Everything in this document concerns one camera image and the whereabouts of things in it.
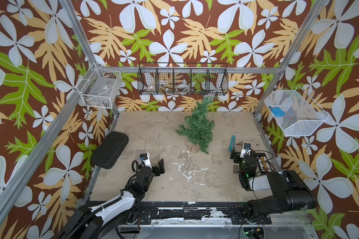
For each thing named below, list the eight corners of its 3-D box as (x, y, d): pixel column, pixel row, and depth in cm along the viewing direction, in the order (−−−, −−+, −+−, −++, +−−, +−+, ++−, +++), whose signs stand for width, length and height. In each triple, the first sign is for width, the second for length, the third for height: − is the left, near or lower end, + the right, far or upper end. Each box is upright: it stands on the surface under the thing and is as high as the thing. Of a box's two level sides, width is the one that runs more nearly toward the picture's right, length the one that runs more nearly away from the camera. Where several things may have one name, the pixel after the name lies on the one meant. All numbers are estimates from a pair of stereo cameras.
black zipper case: (93, 165, 94) (87, 160, 88) (112, 136, 108) (109, 130, 103) (112, 170, 92) (108, 165, 86) (130, 140, 106) (127, 134, 100)
